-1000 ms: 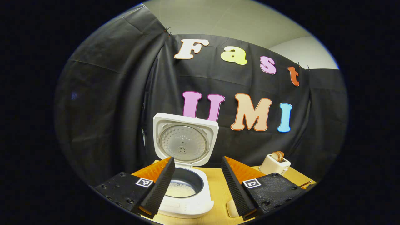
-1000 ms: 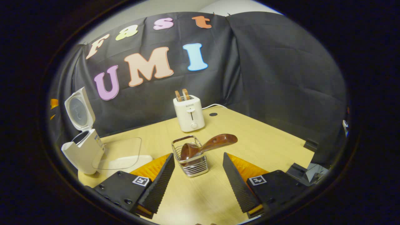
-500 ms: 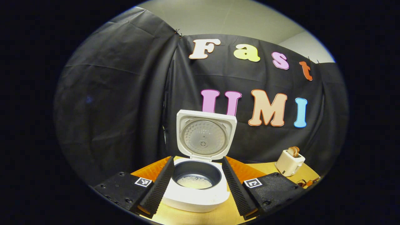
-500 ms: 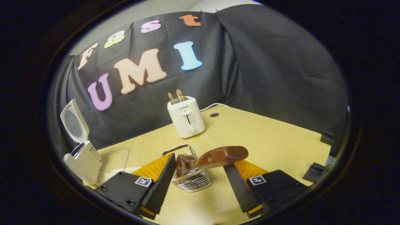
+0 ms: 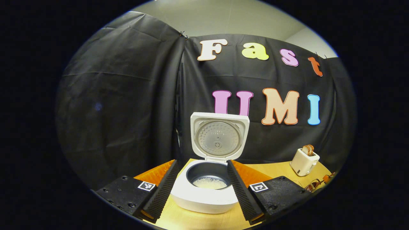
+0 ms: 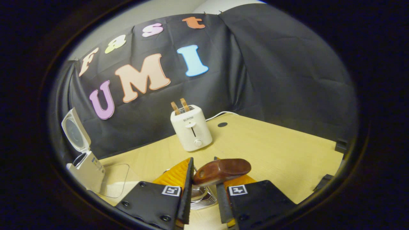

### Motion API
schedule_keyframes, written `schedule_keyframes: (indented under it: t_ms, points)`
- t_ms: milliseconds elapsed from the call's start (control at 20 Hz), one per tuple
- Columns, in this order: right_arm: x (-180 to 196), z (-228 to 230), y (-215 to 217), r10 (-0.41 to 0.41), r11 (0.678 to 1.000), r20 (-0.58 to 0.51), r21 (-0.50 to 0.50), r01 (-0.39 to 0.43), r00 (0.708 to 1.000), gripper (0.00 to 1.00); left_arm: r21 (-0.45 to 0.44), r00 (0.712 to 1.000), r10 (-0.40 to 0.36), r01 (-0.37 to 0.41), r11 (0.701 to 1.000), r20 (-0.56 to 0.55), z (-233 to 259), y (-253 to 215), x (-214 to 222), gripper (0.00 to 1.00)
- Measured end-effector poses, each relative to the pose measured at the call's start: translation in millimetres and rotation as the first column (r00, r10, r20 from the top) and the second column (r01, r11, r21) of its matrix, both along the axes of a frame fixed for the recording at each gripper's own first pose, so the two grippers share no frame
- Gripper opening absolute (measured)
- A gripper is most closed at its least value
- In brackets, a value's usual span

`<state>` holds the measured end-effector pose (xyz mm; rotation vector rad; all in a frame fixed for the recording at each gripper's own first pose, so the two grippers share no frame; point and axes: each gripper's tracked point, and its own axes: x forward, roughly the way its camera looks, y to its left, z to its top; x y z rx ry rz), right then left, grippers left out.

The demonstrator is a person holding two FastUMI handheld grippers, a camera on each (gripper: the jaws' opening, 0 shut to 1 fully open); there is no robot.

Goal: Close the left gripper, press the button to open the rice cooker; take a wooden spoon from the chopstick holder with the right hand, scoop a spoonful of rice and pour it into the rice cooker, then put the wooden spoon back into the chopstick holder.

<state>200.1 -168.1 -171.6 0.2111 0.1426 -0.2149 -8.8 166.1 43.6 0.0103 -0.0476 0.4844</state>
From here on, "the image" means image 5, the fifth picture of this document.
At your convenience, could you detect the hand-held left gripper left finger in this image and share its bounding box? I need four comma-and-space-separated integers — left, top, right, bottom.
95, 159, 180, 224

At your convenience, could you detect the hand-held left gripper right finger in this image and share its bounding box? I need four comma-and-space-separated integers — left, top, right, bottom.
227, 159, 315, 225

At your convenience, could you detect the white uncooked rice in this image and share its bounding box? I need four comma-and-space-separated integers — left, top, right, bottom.
193, 178, 227, 190

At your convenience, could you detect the white rice cooker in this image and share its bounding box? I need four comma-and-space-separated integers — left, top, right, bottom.
170, 112, 250, 214

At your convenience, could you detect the white toaster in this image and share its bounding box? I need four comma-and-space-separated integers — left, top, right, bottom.
290, 148, 320, 177

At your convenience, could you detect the black backdrop cloth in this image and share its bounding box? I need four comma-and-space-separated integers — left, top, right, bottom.
55, 11, 358, 192

